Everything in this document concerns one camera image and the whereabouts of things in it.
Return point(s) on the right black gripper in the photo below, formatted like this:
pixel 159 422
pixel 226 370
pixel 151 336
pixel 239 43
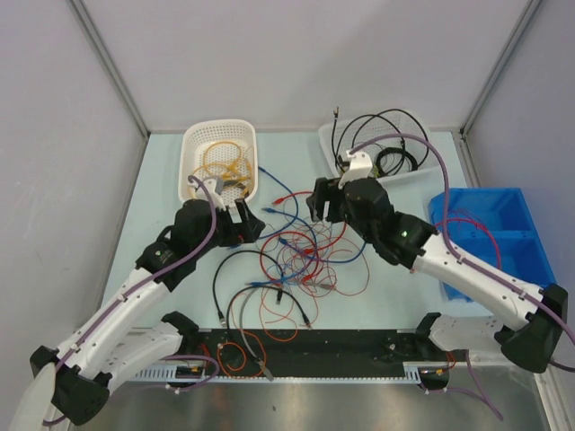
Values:
pixel 324 190

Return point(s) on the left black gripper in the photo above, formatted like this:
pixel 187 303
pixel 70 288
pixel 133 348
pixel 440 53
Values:
pixel 245 232

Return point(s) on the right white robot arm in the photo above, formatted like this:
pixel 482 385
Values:
pixel 530 319

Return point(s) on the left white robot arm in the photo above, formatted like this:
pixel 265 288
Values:
pixel 95 360

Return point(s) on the left white perforated basket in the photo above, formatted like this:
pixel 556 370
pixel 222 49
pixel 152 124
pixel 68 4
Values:
pixel 225 148

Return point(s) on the white perforated basket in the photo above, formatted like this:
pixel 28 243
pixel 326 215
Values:
pixel 225 148
pixel 399 157

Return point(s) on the right white perforated basket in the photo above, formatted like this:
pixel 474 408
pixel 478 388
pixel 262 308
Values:
pixel 399 157

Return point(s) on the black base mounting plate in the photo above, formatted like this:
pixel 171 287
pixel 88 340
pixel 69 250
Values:
pixel 312 353

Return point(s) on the blue plastic divided bin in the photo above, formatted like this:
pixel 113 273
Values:
pixel 496 226

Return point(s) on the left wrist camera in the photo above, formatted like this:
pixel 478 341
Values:
pixel 212 188

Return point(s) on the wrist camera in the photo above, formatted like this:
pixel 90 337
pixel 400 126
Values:
pixel 360 166
pixel 212 188

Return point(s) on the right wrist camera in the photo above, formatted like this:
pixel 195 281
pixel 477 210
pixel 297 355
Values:
pixel 360 166

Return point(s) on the white slotted cable duct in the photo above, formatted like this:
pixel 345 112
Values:
pixel 182 374

